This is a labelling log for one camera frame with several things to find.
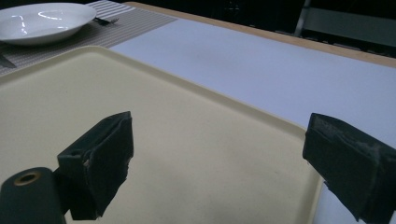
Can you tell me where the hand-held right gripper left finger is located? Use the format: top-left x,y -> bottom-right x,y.
53,110 -> 134,221

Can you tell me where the white plate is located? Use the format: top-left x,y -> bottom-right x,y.
0,2 -> 98,47

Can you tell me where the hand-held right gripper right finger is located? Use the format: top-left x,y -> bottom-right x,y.
302,112 -> 396,224

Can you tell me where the striped grey placemat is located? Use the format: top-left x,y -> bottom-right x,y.
0,0 -> 178,77

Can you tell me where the dark fork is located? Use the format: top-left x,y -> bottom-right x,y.
92,17 -> 120,26

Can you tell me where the cream plastic tray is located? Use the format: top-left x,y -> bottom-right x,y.
0,45 -> 325,224

